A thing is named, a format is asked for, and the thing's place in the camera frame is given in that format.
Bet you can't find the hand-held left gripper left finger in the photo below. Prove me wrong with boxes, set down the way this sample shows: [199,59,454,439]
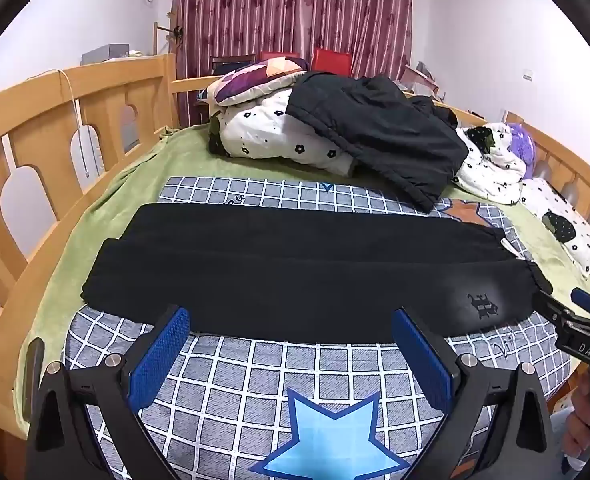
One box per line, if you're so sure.
[25,304,192,480]

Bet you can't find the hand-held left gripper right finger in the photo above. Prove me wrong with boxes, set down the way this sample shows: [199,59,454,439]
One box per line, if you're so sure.
[391,307,560,480]

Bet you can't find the black pants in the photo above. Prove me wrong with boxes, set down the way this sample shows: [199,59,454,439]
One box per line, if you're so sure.
[81,203,554,345]

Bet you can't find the person's right hand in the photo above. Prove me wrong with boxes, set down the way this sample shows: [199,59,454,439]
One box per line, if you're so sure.
[561,377,590,458]

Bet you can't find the checked blanket with stars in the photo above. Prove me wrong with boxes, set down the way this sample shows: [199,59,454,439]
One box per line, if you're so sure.
[65,176,576,480]

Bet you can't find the white floral pillow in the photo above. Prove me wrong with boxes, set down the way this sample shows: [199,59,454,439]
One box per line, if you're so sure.
[519,177,590,281]

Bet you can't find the purple plush toy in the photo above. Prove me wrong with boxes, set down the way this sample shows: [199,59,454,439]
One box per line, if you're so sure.
[507,122,543,181]

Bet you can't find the green bed sheet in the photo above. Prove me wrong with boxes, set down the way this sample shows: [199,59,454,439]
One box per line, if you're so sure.
[12,122,590,411]

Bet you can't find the black jacket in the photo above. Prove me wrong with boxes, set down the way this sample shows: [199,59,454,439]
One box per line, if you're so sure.
[286,72,470,213]

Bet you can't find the white floral duvet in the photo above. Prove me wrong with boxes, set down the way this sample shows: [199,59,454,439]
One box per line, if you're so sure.
[208,85,528,206]

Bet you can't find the cardboard box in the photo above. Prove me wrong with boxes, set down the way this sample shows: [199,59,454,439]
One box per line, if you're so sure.
[400,61,448,101]

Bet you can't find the purple patterned pillow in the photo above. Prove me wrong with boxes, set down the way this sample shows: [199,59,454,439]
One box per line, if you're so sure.
[215,57,310,107]

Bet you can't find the dark wooden chair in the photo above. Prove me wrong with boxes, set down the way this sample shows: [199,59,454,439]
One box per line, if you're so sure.
[210,55,256,78]

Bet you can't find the large red chair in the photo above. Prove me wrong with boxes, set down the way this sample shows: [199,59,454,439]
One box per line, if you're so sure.
[311,48,352,73]

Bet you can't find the grey box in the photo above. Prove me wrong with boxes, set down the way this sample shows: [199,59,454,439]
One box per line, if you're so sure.
[81,44,130,66]

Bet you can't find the maroon striped curtain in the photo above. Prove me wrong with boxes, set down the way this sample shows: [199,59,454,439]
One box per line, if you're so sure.
[172,0,416,126]

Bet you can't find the wooden bed frame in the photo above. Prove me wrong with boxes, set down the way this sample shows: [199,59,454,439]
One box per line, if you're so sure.
[0,52,590,466]

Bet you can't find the white cable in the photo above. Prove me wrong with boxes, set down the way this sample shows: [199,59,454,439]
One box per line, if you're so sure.
[57,67,100,178]

